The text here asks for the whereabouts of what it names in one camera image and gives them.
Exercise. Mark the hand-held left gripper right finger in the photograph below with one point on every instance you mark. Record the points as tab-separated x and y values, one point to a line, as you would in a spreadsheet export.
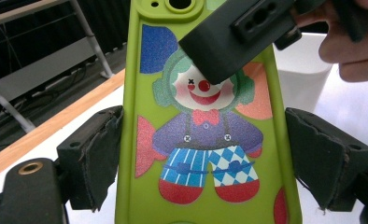
325	155

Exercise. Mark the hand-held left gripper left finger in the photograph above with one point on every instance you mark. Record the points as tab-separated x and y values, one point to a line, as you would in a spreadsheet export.
88	161

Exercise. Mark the green clown phone case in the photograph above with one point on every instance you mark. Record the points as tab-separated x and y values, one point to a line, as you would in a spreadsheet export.
266	161

